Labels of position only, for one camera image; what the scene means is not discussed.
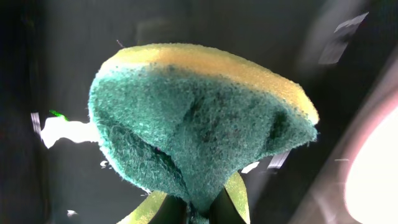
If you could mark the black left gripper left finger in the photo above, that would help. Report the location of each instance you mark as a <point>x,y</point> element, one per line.
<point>172,211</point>

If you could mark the green and yellow sponge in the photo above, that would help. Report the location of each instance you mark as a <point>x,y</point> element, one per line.
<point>182,118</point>

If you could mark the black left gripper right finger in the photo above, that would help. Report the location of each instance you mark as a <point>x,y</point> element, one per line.
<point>222,211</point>

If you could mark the black water tray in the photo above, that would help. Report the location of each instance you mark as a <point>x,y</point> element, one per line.
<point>337,50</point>

